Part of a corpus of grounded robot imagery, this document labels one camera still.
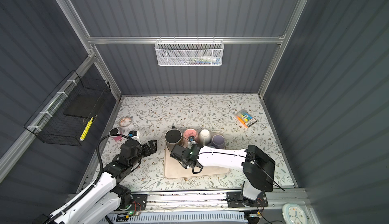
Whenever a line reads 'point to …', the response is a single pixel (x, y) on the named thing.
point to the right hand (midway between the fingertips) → (190, 161)
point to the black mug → (173, 137)
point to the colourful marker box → (246, 118)
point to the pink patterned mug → (188, 133)
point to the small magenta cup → (118, 138)
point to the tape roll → (126, 121)
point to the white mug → (204, 137)
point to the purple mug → (218, 141)
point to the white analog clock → (293, 214)
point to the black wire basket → (63, 118)
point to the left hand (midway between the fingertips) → (150, 143)
